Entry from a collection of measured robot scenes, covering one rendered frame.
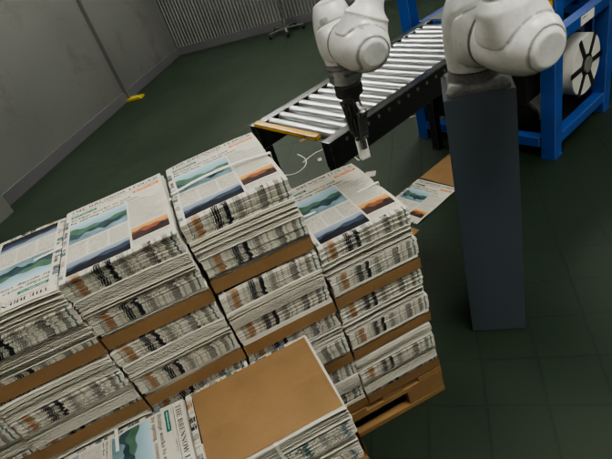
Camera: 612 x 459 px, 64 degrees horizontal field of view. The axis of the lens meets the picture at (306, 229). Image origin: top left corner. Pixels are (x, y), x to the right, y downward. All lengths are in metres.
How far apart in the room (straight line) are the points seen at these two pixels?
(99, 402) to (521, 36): 1.37
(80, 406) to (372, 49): 1.12
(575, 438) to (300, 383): 0.95
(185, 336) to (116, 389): 0.22
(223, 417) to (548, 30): 1.21
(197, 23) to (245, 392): 7.45
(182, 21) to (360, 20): 7.43
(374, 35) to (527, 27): 0.37
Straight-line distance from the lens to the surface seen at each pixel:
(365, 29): 1.14
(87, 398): 1.43
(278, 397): 1.32
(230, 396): 1.38
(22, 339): 1.31
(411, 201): 2.89
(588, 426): 1.91
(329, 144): 1.92
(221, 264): 1.26
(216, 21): 8.31
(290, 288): 1.33
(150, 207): 1.33
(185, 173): 1.44
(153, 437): 1.42
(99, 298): 1.24
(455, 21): 1.49
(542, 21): 1.31
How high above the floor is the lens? 1.61
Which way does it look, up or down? 34 degrees down
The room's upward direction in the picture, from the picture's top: 19 degrees counter-clockwise
